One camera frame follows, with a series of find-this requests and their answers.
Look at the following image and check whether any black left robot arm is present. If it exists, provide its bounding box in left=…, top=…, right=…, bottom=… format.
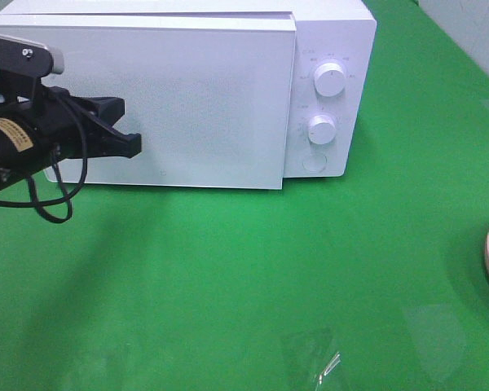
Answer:
left=0, top=87, right=142, bottom=191

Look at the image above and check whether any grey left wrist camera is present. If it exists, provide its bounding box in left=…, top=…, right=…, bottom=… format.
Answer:
left=0, top=35, right=64, bottom=110

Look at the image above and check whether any white microwave knob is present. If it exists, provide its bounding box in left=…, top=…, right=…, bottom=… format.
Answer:
left=313, top=59, right=346, bottom=98
left=308, top=115, right=337, bottom=145

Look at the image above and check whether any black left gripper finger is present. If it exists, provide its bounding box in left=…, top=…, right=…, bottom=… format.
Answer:
left=77, top=120, right=142, bottom=159
left=63, top=95, right=125, bottom=127

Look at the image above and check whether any white microwave door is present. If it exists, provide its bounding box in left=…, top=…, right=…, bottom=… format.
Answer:
left=0, top=13, right=296, bottom=189

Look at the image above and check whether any green table cloth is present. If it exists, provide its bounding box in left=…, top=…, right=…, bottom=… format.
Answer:
left=0, top=1, right=489, bottom=390

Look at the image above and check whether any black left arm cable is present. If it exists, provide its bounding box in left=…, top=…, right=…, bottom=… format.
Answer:
left=0, top=91, right=89, bottom=224

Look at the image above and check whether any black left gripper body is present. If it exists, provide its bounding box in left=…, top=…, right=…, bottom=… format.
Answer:
left=20, top=86, right=102, bottom=167

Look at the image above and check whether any round white door button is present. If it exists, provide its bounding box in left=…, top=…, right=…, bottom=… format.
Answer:
left=302, top=153, right=328, bottom=173

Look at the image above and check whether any white microwave oven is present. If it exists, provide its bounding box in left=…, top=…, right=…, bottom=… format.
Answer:
left=0, top=1, right=377, bottom=184

